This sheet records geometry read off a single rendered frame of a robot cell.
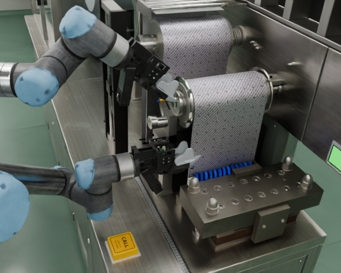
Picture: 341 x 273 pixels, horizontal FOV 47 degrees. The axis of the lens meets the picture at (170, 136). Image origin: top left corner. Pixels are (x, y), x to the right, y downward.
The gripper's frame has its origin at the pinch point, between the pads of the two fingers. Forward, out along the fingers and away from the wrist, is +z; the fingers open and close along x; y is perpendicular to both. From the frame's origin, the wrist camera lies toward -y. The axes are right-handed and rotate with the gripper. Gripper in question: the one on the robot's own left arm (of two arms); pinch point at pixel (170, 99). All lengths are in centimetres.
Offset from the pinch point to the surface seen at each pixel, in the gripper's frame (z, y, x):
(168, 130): 8.1, -8.3, 2.1
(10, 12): 57, -113, 550
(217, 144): 19.9, -2.3, -5.4
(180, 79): 0.1, 5.8, 2.3
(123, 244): 7.8, -38.6, -15.8
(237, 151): 28.9, -0.7, -5.4
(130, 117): 28, -25, 54
